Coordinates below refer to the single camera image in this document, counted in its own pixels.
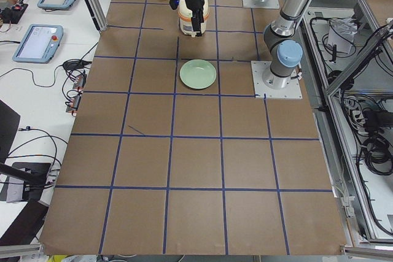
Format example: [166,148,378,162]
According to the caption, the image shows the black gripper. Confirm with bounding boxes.
[185,0,204,37]

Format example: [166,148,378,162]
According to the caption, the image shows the white rice cooker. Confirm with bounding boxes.
[177,0,209,37]

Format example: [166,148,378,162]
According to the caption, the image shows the green plate left side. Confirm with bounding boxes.
[180,60,217,90]

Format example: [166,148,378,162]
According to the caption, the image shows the near teach pendant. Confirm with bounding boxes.
[12,24,64,64]

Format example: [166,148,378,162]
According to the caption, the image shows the black camera stand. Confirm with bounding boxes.
[1,162,50,203]

